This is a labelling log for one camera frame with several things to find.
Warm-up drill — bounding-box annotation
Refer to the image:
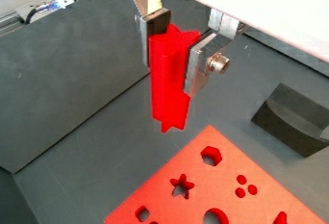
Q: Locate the red star-shaped peg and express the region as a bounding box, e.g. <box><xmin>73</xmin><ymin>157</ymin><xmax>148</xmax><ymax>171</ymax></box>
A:
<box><xmin>148</xmin><ymin>24</ymin><xmax>201</xmax><ymax>133</ymax></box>

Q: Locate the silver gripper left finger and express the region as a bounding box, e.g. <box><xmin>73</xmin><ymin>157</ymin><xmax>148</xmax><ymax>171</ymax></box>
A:
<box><xmin>132</xmin><ymin>0</ymin><xmax>171</xmax><ymax>65</ymax></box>

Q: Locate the grey upright panel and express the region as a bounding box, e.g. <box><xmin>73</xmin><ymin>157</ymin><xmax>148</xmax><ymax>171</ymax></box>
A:
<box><xmin>0</xmin><ymin>0</ymin><xmax>147</xmax><ymax>173</ymax></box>

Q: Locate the red shape sorter board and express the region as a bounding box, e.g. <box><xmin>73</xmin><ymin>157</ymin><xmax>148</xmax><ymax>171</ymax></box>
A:
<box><xmin>104</xmin><ymin>127</ymin><xmax>326</xmax><ymax>224</ymax></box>

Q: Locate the black rectangular block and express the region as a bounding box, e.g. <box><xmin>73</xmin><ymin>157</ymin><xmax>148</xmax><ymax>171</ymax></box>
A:
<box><xmin>251</xmin><ymin>84</ymin><xmax>329</xmax><ymax>158</ymax></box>

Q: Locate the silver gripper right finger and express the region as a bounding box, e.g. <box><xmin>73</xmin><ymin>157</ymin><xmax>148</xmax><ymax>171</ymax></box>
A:
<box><xmin>183</xmin><ymin>9</ymin><xmax>245</xmax><ymax>97</ymax></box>

